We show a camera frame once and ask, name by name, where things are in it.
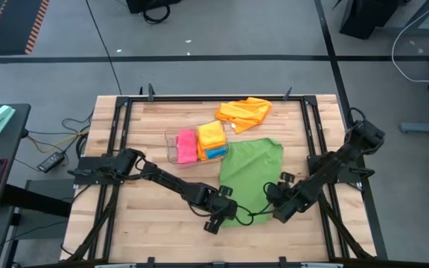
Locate black desk base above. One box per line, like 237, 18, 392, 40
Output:
339, 0, 429, 40

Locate clear plastic bin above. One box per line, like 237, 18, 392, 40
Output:
165, 124, 230, 170

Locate black floor mat orange edge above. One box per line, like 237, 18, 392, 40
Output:
0, 0, 50, 57

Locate white floor cable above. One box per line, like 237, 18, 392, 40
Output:
391, 0, 429, 83

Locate black power adapter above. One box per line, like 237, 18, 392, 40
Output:
37, 150, 66, 173

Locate grey desk foot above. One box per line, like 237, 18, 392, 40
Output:
399, 121, 429, 135

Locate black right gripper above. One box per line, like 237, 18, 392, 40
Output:
264, 171, 302, 224

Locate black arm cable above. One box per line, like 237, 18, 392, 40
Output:
235, 205, 255, 227
347, 106, 366, 126
250, 181, 279, 217

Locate thin black floor cable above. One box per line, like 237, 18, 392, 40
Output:
85, 0, 123, 96

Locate black cable bundle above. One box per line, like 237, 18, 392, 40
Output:
65, 184, 121, 261
317, 189, 374, 260

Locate green microfiber towel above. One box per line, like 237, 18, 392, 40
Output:
219, 137, 285, 229

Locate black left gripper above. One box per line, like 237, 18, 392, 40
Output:
203, 185, 239, 235

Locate black metal table frame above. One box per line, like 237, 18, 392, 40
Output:
89, 84, 349, 267

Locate pink microfiber towel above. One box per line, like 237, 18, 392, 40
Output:
176, 129, 199, 165

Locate black side desk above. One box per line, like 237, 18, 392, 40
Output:
0, 103, 32, 213

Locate blue microfiber towel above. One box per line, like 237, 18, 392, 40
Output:
204, 146, 229, 160

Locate black equipment with cable loop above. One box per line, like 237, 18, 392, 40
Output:
126, 0, 184, 25

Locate yellow floor cable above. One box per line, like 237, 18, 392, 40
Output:
26, 130, 89, 154

